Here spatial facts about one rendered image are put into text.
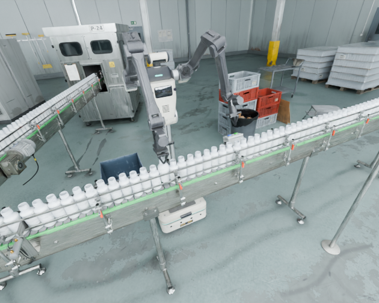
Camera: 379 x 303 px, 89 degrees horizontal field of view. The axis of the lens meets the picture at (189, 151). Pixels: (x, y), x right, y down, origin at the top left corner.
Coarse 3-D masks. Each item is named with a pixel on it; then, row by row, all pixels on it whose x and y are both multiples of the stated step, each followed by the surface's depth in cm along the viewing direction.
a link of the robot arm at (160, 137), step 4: (148, 120) 98; (164, 120) 101; (148, 124) 102; (164, 124) 102; (152, 128) 101; (156, 128) 101; (160, 128) 101; (156, 132) 98; (160, 132) 97; (164, 132) 97; (156, 136) 98; (160, 136) 95; (164, 136) 96; (156, 140) 98; (160, 140) 96; (164, 140) 97; (168, 140) 98; (160, 144) 97; (164, 144) 98
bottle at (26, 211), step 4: (20, 204) 94; (24, 204) 95; (28, 204) 96; (20, 208) 92; (24, 208) 93; (28, 208) 94; (32, 208) 96; (20, 212) 94; (24, 212) 93; (28, 212) 94; (32, 212) 95; (24, 216) 93; (36, 216) 97; (28, 220) 95; (32, 220) 96; (36, 220) 98; (28, 224) 97; (32, 224) 97; (36, 224) 98; (32, 228) 98; (36, 228) 99
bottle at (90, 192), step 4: (88, 184) 103; (88, 188) 101; (92, 188) 103; (88, 192) 102; (92, 192) 103; (96, 192) 105; (88, 196) 102; (92, 196) 103; (88, 200) 104; (92, 200) 104; (100, 200) 109; (92, 204) 105
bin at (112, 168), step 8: (112, 160) 162; (120, 160) 165; (128, 160) 168; (136, 160) 171; (104, 168) 163; (112, 168) 166; (120, 168) 169; (128, 168) 172; (136, 168) 176; (104, 176) 159; (112, 176) 169; (128, 176) 175
